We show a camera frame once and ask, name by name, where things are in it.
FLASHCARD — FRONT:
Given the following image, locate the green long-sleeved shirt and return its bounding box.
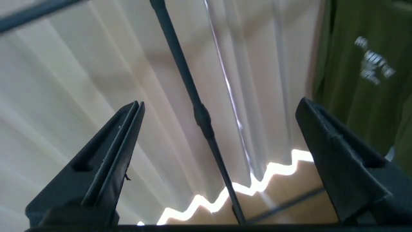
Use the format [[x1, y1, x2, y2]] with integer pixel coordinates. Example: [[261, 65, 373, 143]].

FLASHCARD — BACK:
[[311, 0, 412, 179]]

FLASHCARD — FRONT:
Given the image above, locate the black clothes rack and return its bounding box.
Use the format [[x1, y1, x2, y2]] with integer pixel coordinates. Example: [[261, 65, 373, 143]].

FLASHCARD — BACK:
[[0, 0, 326, 226]]

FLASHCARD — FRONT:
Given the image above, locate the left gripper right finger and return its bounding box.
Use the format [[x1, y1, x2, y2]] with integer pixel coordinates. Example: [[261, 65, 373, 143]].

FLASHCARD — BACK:
[[295, 96, 412, 225]]

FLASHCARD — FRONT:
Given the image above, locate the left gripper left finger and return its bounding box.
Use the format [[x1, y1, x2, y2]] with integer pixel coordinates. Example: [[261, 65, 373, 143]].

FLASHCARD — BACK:
[[24, 101, 146, 226]]

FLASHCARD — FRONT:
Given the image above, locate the beige curtain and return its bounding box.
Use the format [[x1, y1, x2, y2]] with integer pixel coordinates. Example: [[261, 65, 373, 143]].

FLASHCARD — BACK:
[[0, 0, 326, 226]]

